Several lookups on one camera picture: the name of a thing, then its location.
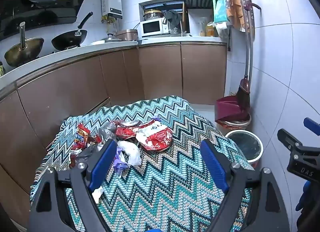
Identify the red and blue snack wrapper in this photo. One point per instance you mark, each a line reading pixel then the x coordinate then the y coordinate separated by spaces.
pixel 81 137

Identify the grey bin with white rim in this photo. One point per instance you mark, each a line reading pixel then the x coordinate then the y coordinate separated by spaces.
pixel 246 147

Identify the white paper scrap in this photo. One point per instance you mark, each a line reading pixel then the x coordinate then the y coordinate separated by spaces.
pixel 97 194

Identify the teal zigzag knitted blanket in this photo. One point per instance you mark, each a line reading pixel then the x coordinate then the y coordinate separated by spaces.
pixel 160 184

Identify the dark red wrapper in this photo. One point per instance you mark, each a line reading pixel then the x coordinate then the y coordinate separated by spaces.
pixel 73 160

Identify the black range hood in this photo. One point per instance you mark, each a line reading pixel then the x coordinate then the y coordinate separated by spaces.
pixel 37 9

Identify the purple wrapper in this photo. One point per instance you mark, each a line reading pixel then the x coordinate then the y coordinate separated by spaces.
pixel 119 163
pixel 156 118

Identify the white water heater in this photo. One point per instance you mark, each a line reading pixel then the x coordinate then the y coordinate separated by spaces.
pixel 112 1

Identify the maroon dustpan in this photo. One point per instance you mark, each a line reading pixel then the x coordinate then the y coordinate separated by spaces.
pixel 228 109

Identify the black wok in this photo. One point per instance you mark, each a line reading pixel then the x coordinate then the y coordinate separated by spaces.
pixel 67 40

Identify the window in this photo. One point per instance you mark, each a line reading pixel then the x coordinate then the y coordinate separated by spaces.
pixel 160 5

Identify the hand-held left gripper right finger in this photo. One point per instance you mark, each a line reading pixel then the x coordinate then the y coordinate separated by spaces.
pixel 213 164

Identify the brown rice cooker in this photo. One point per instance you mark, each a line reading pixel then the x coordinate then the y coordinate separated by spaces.
pixel 127 35

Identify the dark cloth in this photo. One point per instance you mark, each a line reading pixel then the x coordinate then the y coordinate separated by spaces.
pixel 173 16

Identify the white microwave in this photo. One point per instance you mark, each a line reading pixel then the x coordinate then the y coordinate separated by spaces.
pixel 152 27

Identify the wooden cutting board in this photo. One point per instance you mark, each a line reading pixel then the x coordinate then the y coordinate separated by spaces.
pixel 185 21

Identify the white plastic bag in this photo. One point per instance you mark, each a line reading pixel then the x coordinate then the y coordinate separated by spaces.
pixel 130 152
pixel 220 28

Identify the red foil bag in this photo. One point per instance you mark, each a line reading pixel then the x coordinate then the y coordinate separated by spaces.
pixel 125 130

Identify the broom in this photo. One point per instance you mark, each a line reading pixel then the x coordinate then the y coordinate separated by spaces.
pixel 243 97

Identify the small red wrapper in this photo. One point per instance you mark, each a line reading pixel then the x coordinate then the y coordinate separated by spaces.
pixel 98 139

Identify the brown kitchen cabinets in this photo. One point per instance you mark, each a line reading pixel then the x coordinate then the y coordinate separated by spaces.
pixel 160 71

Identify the person's right hand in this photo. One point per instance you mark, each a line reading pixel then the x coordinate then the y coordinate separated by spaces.
pixel 303 197

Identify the gold pot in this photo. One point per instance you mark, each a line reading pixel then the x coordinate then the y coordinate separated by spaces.
pixel 153 14

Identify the red and white snack bag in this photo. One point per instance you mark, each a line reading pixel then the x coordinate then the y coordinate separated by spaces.
pixel 155 135

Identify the clear plastic wrapper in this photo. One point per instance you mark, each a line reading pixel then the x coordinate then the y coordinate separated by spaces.
pixel 107 132

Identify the teal plastic bag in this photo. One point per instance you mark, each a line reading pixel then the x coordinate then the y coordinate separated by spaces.
pixel 221 9

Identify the metal pot lid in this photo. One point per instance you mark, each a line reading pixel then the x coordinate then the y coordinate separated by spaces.
pixel 111 38

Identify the brass wok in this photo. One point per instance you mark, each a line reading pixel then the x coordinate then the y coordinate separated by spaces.
pixel 25 49

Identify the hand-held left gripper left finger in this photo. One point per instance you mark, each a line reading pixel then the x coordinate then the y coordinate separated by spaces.
pixel 103 164

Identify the white hanging plastic bag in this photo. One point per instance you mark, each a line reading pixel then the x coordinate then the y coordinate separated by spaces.
pixel 220 28

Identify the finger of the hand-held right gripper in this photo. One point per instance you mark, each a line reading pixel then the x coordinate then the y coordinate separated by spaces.
pixel 290 139
pixel 312 125

